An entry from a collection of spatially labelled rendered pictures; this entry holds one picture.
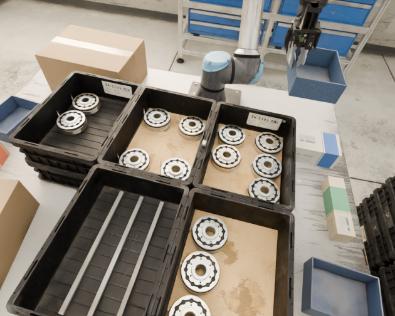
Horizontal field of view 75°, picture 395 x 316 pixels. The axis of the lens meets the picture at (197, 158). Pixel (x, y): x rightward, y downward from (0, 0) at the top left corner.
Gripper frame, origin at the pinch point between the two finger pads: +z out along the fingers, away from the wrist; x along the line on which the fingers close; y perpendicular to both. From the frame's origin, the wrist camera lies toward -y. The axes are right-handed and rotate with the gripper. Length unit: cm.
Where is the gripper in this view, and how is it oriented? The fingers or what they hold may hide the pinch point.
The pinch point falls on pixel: (293, 63)
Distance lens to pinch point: 94.5
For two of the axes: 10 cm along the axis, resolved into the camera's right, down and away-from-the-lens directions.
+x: 9.8, 1.5, -1.5
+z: 0.2, 6.3, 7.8
